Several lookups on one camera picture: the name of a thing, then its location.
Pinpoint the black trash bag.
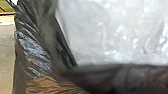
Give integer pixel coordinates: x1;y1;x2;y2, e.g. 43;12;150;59
10;0;168;94

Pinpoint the white plastic bag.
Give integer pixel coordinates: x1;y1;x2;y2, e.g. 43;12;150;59
54;0;168;68

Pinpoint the green framed glass door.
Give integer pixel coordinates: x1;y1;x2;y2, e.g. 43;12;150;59
0;0;17;16

